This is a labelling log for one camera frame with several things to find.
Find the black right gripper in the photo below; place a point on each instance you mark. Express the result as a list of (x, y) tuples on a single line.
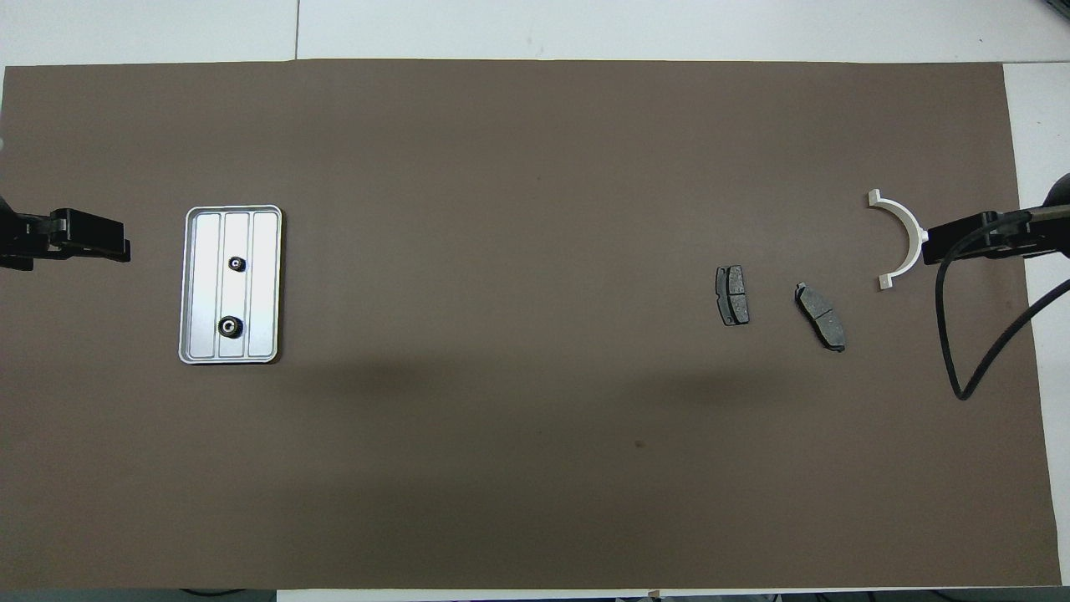
[(1045, 234)]

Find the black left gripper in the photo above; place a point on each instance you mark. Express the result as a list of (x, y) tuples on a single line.
[(21, 238)]

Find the curved dark brake pad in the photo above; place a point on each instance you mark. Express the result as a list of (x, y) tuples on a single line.
[(821, 318)]

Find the brown table mat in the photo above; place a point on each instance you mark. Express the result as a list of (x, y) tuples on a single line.
[(518, 209)]

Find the large black bearing gear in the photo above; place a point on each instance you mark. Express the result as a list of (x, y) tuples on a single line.
[(230, 327)]

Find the silver metal tray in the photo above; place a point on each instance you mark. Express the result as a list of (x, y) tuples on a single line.
[(205, 284)]

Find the rectangular dark brake pad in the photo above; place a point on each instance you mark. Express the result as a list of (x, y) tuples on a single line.
[(734, 297)]

